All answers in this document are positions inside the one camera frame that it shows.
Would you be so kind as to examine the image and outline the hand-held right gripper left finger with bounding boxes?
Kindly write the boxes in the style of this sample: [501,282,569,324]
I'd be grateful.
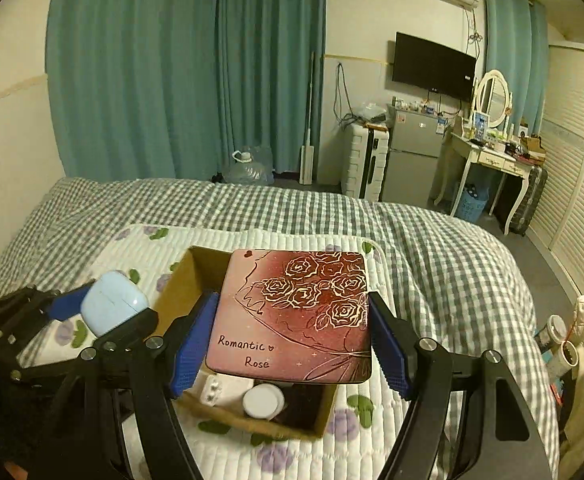
[37,290,221,480]

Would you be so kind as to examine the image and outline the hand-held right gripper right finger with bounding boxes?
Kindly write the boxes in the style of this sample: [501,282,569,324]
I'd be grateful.
[367,291,545,480]

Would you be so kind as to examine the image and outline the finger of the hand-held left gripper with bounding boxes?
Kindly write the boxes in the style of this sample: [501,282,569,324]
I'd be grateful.
[0,281,96,343]
[9,308,160,387]

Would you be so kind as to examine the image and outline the light blue earbud case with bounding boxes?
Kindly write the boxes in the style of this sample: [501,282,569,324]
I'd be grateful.
[80,270,151,337]

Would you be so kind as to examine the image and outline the white charger plug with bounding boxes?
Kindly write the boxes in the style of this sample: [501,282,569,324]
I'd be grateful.
[192,367,255,414]

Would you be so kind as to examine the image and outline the cardboard box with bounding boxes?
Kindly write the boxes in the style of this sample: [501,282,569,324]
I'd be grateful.
[152,246,373,442]

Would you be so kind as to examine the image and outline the white cylindrical container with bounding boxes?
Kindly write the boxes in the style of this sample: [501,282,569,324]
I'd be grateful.
[242,382,286,421]

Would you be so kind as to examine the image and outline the pink rose-print tin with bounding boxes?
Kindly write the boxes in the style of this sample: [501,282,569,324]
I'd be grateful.
[206,248,373,386]

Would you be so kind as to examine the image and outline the white floral quilt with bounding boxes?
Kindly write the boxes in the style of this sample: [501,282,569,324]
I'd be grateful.
[14,224,413,480]

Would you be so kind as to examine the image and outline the white paper cup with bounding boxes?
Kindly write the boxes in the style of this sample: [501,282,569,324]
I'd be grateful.
[536,314,569,354]
[546,340,584,379]

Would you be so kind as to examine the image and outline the blue basket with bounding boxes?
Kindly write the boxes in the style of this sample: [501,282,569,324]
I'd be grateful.
[458,184,491,222]

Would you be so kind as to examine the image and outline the clear water jug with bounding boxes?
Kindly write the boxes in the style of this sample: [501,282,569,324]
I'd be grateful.
[223,145,275,186]

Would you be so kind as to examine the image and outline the silver small fridge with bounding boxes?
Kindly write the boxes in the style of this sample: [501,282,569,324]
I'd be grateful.
[379,106,446,207]

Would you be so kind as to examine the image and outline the white ribbed suitcase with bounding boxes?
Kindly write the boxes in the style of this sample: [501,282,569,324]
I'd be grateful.
[340,122,390,200]

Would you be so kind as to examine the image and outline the dark suitcase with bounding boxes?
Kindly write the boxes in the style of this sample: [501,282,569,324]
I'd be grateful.
[509,162,548,237]

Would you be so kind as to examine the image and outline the white mop pole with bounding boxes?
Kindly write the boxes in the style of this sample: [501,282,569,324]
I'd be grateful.
[299,51,318,185]

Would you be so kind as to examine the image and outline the white dressing table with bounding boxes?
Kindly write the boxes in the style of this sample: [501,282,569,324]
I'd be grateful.
[432,130,531,235]

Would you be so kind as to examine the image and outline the clear plastic bag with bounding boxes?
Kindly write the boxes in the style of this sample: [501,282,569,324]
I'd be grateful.
[354,102,389,126]

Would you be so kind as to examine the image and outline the white slatted wardrobe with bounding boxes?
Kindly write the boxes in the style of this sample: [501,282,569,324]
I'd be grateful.
[526,42,584,306]

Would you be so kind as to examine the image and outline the white oval mirror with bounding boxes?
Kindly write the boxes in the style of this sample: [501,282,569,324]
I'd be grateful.
[472,69,515,130]

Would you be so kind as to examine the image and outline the narrow teal curtain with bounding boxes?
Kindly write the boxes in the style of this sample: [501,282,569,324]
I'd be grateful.
[482,0,550,136]

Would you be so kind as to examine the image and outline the dark wall cables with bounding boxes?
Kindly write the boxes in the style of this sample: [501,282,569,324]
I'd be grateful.
[333,62,358,127]

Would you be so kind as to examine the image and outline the black wall television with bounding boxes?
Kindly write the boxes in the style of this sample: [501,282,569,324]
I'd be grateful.
[392,31,477,102]

